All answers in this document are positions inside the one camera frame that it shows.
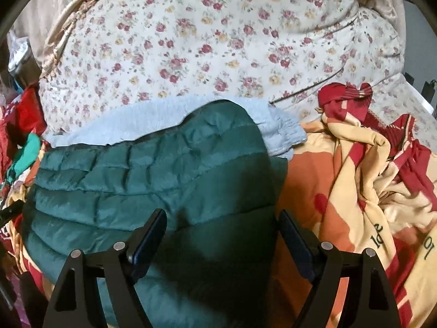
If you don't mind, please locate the dark green puffer jacket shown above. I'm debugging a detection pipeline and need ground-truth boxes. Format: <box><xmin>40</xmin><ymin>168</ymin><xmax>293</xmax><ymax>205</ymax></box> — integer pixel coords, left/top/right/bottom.
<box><xmin>22</xmin><ymin>101</ymin><xmax>287</xmax><ymax>327</ymax></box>

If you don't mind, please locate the teal green garment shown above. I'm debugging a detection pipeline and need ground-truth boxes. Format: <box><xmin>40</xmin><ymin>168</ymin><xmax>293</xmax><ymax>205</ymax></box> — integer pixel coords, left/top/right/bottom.
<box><xmin>4</xmin><ymin>133</ymin><xmax>42</xmax><ymax>184</ymax></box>

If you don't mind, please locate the red garment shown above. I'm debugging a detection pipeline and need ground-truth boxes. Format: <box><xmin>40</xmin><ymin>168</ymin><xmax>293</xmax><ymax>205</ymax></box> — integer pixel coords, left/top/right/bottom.
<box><xmin>1</xmin><ymin>84</ymin><xmax>47</xmax><ymax>181</ymax></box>

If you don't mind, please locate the orange yellow red blanket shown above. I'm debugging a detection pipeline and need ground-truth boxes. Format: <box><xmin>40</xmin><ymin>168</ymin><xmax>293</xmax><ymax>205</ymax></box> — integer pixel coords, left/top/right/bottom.
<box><xmin>8</xmin><ymin>113</ymin><xmax>436</xmax><ymax>327</ymax></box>

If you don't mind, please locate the light blue fleece garment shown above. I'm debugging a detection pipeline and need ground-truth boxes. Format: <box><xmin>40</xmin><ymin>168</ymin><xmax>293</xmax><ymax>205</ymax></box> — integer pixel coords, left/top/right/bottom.
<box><xmin>44</xmin><ymin>95</ymin><xmax>307</xmax><ymax>160</ymax></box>

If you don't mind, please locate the metal pot with plastic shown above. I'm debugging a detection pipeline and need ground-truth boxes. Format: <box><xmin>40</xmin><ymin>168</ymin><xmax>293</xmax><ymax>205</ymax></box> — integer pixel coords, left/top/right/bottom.
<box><xmin>8</xmin><ymin>37</ymin><xmax>41</xmax><ymax>89</ymax></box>

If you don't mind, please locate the dark red striped cloth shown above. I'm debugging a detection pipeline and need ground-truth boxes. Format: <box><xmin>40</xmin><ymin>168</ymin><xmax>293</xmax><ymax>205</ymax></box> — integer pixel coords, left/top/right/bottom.
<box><xmin>318</xmin><ymin>83</ymin><xmax>373</xmax><ymax>123</ymax></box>

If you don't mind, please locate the white floral quilt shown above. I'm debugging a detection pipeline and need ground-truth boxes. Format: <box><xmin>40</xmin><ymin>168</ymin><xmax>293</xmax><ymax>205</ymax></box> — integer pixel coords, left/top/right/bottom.
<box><xmin>39</xmin><ymin>0</ymin><xmax>436</xmax><ymax>149</ymax></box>

